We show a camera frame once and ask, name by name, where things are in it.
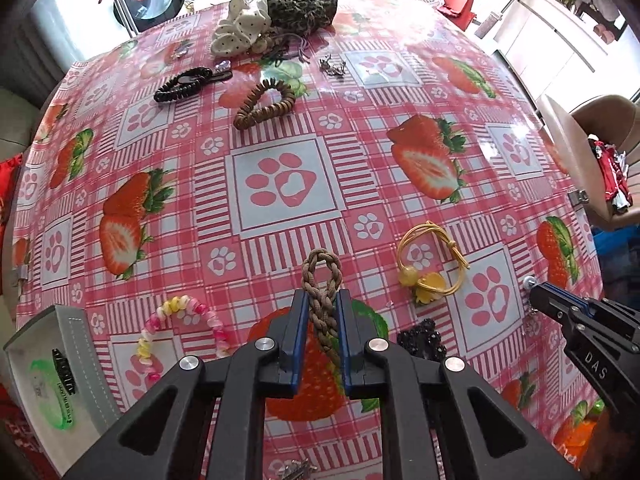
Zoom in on strawberry paw print tablecloth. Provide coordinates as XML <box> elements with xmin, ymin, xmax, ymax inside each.
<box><xmin>10</xmin><ymin>0</ymin><xmax>606</xmax><ymax>480</ymax></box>

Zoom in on white polka-dot scrunchie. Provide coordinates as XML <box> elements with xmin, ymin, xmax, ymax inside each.
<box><xmin>210</xmin><ymin>0</ymin><xmax>272</xmax><ymax>57</ymax></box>

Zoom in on blue cloth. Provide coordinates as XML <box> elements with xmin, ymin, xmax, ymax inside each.
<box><xmin>592</xmin><ymin>227</ymin><xmax>640</xmax><ymax>261</ymax></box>

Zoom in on pink yellow spiral bracelet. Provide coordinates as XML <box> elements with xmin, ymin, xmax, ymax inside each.
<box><xmin>137</xmin><ymin>295</ymin><xmax>228</xmax><ymax>386</ymax></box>

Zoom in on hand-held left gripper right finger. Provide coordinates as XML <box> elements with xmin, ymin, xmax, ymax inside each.
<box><xmin>336</xmin><ymin>290</ymin><xmax>583</xmax><ymax>480</ymax></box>

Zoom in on yellow flower hair tie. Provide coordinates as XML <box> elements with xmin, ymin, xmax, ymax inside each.
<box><xmin>397</xmin><ymin>221</ymin><xmax>463</xmax><ymax>305</ymax></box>

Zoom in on grey jewelry box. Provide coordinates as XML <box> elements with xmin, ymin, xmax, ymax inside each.
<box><xmin>2</xmin><ymin>305</ymin><xmax>123</xmax><ymax>476</ymax></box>

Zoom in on beige chair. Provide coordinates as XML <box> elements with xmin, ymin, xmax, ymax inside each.
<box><xmin>537</xmin><ymin>92</ymin><xmax>640</xmax><ymax>231</ymax></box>

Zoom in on black beaded hair clip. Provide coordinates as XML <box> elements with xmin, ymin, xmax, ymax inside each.
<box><xmin>397</xmin><ymin>324</ymin><xmax>446</xmax><ymax>361</ymax></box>

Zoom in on red clothing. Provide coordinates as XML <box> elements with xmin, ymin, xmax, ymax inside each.
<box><xmin>587</xmin><ymin>135</ymin><xmax>633</xmax><ymax>211</ymax></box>

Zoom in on brown spiral hair tie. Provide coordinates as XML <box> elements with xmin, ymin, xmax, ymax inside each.
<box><xmin>234</xmin><ymin>79</ymin><xmax>297</xmax><ymax>130</ymax></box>

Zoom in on green plastic bangle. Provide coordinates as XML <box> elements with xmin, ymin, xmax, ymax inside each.
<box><xmin>27</xmin><ymin>357</ymin><xmax>76</xmax><ymax>431</ymax></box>

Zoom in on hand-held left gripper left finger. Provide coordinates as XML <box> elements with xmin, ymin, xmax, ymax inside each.
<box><xmin>62</xmin><ymin>289</ymin><xmax>309</xmax><ymax>480</ymax></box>

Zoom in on silver spiked hair clip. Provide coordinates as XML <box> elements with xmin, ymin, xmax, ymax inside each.
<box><xmin>277</xmin><ymin>460</ymin><xmax>316</xmax><ymax>478</ymax></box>

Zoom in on leopard print scrunchie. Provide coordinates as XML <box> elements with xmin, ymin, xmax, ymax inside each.
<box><xmin>262</xmin><ymin>0</ymin><xmax>338</xmax><ymax>38</ymax></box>

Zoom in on black spiral hair tie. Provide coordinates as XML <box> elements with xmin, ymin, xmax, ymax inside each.
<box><xmin>154</xmin><ymin>67</ymin><xmax>215</xmax><ymax>106</ymax></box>

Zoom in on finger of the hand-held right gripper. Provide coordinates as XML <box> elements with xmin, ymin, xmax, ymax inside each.
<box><xmin>545</xmin><ymin>284</ymin><xmax>640</xmax><ymax>353</ymax></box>
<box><xmin>531</xmin><ymin>285</ymin><xmax>640</xmax><ymax>403</ymax></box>

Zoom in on brown braided hair tie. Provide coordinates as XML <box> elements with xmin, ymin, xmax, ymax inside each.
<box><xmin>301</xmin><ymin>249</ymin><xmax>346</xmax><ymax>376</ymax></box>

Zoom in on white cabinet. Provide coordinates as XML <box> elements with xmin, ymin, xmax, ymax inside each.
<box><xmin>495</xmin><ymin>0</ymin><xmax>631</xmax><ymax>106</ymax></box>

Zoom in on red embroidered cushion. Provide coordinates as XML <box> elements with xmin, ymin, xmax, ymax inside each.
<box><xmin>0</xmin><ymin>155</ymin><xmax>23</xmax><ymax>281</ymax></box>

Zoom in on clear crystal bead chain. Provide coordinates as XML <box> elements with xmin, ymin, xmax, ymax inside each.
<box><xmin>520</xmin><ymin>275</ymin><xmax>543</xmax><ymax>341</ymax></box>

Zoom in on red plastic chair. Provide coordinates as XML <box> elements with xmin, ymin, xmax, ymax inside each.
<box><xmin>435</xmin><ymin>0</ymin><xmax>475</xmax><ymax>31</ymax></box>

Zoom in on thin elastic hair ties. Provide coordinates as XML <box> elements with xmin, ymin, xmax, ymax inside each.
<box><xmin>260</xmin><ymin>30</ymin><xmax>313</xmax><ymax>63</ymax></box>

